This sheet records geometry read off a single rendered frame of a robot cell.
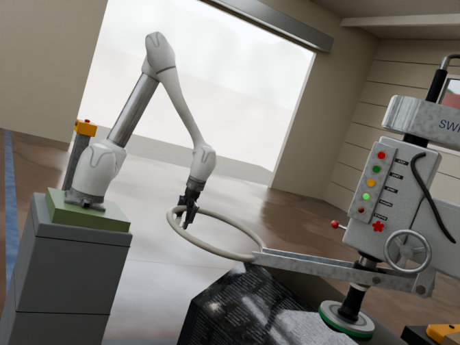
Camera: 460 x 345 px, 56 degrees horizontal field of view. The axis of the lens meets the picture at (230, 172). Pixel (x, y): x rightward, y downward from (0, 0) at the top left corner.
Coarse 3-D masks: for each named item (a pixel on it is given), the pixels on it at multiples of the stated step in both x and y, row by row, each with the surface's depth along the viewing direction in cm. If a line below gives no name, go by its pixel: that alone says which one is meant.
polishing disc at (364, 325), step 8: (328, 304) 172; (336, 304) 175; (328, 312) 164; (336, 312) 167; (360, 312) 174; (336, 320) 159; (344, 320) 161; (360, 320) 166; (368, 320) 169; (344, 328) 158; (352, 328) 157; (360, 328) 159; (368, 328) 162
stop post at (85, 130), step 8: (80, 120) 284; (80, 128) 281; (88, 128) 284; (96, 128) 286; (80, 136) 285; (88, 136) 287; (80, 144) 286; (88, 144) 289; (72, 152) 290; (80, 152) 288; (72, 160) 287; (72, 168) 288; (72, 176) 290; (64, 184) 291
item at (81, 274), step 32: (32, 224) 188; (32, 256) 176; (64, 256) 182; (96, 256) 188; (32, 288) 179; (64, 288) 186; (96, 288) 192; (0, 320) 216; (32, 320) 183; (64, 320) 190; (96, 320) 197
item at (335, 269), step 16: (256, 256) 180; (272, 256) 176; (288, 256) 185; (304, 256) 182; (304, 272) 170; (320, 272) 167; (336, 272) 164; (352, 272) 161; (368, 272) 158; (400, 288) 153; (416, 288) 147; (432, 288) 148
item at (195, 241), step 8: (176, 208) 200; (184, 208) 207; (200, 208) 214; (168, 216) 187; (216, 216) 217; (224, 216) 218; (176, 224) 180; (232, 224) 216; (240, 224) 216; (176, 232) 179; (184, 232) 176; (248, 232) 212; (192, 240) 173; (200, 240) 173; (256, 240) 206; (208, 248) 172; (216, 248) 172; (224, 256) 173; (232, 256) 174; (240, 256) 175; (248, 256) 178
